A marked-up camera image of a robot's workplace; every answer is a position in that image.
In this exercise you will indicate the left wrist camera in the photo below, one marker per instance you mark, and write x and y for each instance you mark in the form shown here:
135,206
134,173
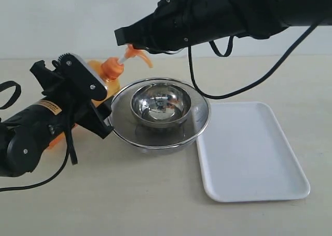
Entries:
79,80

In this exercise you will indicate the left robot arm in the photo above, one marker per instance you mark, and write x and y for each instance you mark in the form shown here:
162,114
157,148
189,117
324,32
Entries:
22,146

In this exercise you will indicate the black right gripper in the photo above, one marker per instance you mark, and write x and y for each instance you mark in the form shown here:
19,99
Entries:
170,28

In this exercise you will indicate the large steel mesh strainer basin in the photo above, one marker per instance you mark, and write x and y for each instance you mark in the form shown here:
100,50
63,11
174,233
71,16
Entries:
158,141

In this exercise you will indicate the small stainless steel bowl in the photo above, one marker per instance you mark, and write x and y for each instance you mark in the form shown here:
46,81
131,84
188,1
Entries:
160,105

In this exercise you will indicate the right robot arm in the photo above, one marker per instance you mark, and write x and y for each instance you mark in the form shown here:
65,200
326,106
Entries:
258,19

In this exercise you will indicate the orange dish soap pump bottle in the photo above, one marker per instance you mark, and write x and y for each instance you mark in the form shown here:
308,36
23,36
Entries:
112,68

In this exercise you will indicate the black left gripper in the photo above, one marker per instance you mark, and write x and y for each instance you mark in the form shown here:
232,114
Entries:
50,111

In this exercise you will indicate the white plastic tray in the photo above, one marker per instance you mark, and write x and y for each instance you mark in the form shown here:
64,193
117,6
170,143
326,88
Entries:
245,156

